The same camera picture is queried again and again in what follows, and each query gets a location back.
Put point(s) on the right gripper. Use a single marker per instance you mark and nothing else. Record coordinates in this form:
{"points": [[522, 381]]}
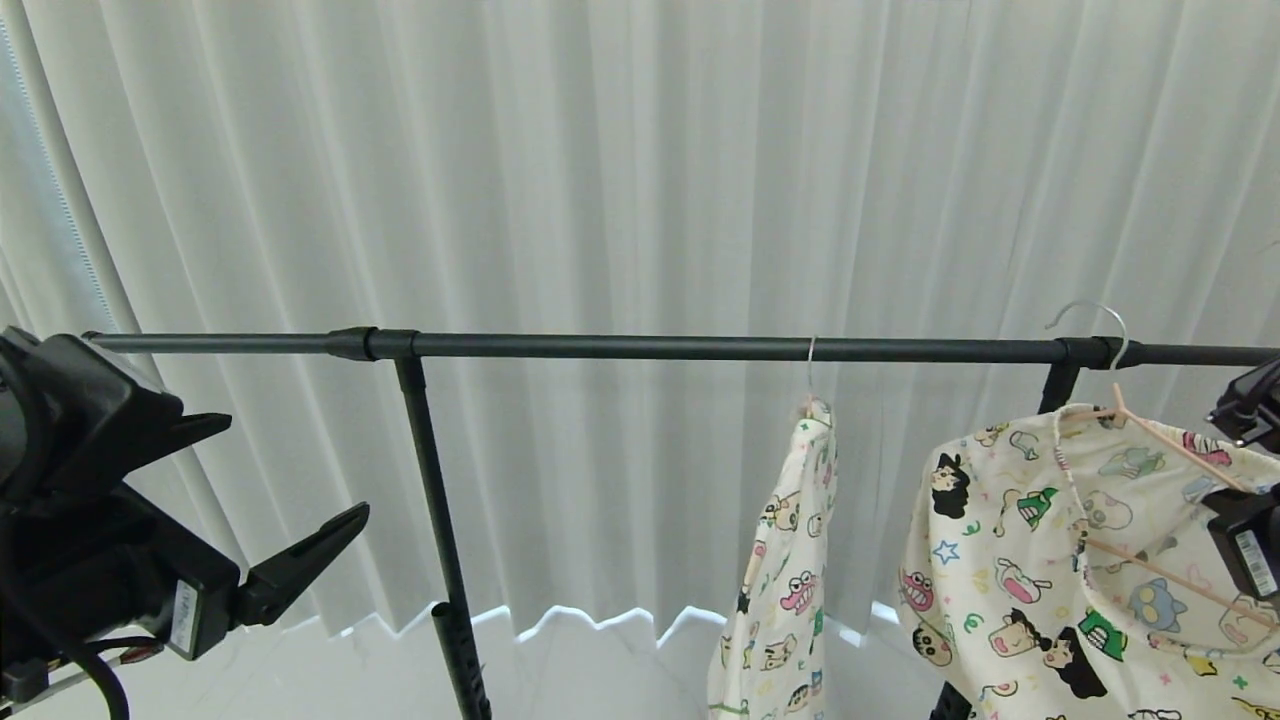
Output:
{"points": [[1255, 545]]}

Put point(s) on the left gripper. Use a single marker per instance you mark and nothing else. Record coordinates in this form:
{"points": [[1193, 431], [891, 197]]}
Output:
{"points": [[100, 570]]}

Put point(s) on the pink clothes hanger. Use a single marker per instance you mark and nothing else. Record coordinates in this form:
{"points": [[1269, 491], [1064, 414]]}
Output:
{"points": [[811, 370], [1170, 445]]}

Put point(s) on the cream printed garment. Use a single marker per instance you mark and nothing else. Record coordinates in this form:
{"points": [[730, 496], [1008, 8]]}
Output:
{"points": [[1010, 560]]}

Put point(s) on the cream printed shirt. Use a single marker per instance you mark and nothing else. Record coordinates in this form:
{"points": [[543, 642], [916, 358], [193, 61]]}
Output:
{"points": [[780, 580]]}

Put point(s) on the black clothes rack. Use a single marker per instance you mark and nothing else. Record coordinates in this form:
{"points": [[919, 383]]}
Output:
{"points": [[650, 348]]}

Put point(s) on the white curtain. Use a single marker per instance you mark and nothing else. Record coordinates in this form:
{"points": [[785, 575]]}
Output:
{"points": [[600, 150]]}

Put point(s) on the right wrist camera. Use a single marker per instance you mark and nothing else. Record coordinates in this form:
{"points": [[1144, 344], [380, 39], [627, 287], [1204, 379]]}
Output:
{"points": [[1250, 410]]}

